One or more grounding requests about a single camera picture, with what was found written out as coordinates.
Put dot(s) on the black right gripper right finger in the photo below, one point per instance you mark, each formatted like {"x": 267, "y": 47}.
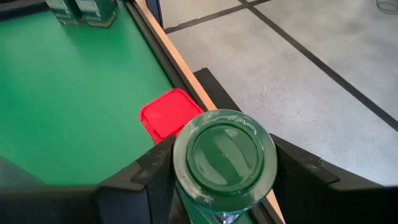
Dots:
{"x": 298, "y": 186}

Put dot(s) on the green table mat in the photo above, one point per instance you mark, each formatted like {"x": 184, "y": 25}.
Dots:
{"x": 77, "y": 93}

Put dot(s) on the green-lid glass spice jar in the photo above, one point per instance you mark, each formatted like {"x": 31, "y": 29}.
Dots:
{"x": 224, "y": 158}

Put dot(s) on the red-lid patterned paprika tin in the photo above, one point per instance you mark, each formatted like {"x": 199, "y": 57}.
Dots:
{"x": 169, "y": 113}

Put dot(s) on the wooden table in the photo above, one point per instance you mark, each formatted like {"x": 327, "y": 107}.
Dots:
{"x": 174, "y": 53}

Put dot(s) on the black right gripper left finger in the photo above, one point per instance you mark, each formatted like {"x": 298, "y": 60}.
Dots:
{"x": 155, "y": 193}

